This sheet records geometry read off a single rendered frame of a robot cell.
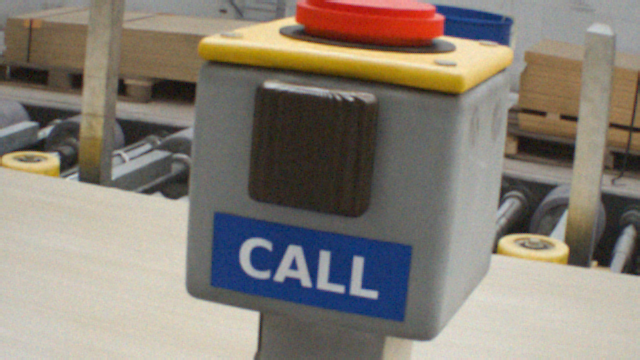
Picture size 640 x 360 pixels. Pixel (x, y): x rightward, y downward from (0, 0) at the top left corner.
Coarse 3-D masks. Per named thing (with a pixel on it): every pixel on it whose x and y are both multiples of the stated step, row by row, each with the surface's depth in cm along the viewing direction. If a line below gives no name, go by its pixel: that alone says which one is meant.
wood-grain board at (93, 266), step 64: (0, 192) 139; (64, 192) 142; (128, 192) 145; (0, 256) 117; (64, 256) 119; (128, 256) 121; (0, 320) 100; (64, 320) 102; (128, 320) 104; (192, 320) 106; (256, 320) 108; (512, 320) 112; (576, 320) 113
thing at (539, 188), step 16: (32, 112) 224; (48, 112) 223; (64, 112) 222; (80, 112) 221; (128, 128) 218; (144, 128) 217; (160, 128) 216; (176, 128) 215; (128, 144) 219; (512, 176) 198; (544, 192) 197; (608, 192) 194; (608, 208) 194; (512, 224) 200; (528, 224) 199; (608, 224) 194; (608, 240) 195; (592, 256) 196; (608, 256) 195
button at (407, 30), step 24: (312, 0) 34; (336, 0) 34; (360, 0) 35; (384, 0) 35; (408, 0) 36; (312, 24) 34; (336, 24) 33; (360, 24) 33; (384, 24) 33; (408, 24) 33; (432, 24) 34
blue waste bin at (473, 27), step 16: (448, 16) 578; (464, 16) 629; (480, 16) 626; (496, 16) 619; (512, 16) 595; (448, 32) 581; (464, 32) 580; (480, 32) 581; (496, 32) 585; (512, 48) 595
